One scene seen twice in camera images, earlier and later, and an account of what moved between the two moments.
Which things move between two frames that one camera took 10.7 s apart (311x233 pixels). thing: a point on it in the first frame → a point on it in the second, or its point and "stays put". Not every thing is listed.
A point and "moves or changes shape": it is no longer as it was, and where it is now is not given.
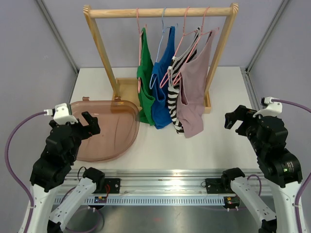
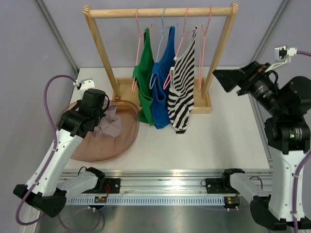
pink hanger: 140,32 → 134,83
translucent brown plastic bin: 119,122 stays put
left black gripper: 93,122 → 102,113
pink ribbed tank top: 190,114 → 111,124
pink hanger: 202,34 → 202,47
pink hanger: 181,38 moves or changes shape
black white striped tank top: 180,60 stays put
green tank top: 144,72 stays put
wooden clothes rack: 126,89 stays put
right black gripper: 231,118 → 248,76
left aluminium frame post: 57,35 stays put
